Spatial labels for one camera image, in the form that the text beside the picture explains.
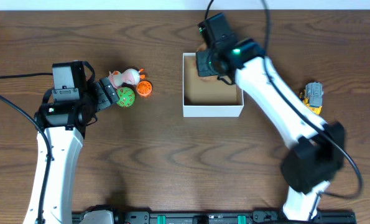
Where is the brown plush toy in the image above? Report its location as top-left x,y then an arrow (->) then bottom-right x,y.
196,43 -> 218,82

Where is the grey yellow toy truck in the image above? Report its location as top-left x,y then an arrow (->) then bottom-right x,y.
299,82 -> 324,115

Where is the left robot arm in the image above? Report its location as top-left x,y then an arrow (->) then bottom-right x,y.
24,126 -> 84,224

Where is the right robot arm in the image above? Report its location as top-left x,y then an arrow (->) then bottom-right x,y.
196,39 -> 345,223

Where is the white pink toy animal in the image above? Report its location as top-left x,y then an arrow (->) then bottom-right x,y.
108,68 -> 146,90

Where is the green ball with orange numbers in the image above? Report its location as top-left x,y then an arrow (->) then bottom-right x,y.
116,87 -> 136,108

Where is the white cardboard box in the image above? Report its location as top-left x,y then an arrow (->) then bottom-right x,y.
182,53 -> 244,118

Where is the orange round toy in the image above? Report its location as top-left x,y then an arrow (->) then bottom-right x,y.
136,80 -> 152,98

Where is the left black cable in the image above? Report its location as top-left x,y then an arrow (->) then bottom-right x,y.
0,72 -> 54,224

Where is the black cable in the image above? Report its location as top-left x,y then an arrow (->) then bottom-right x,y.
203,0 -> 364,200
0,72 -> 54,224

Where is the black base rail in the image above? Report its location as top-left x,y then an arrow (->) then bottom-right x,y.
71,205 -> 357,224

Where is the right black cable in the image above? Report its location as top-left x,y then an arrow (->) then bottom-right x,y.
203,0 -> 364,200

